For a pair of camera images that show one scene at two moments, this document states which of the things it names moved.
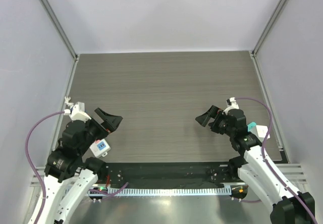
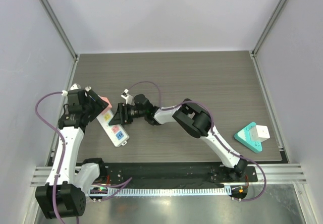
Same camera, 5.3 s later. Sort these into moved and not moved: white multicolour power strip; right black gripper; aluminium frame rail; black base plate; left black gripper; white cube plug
Moved: right black gripper; left black gripper; white multicolour power strip
Not moved: aluminium frame rail; white cube plug; black base plate
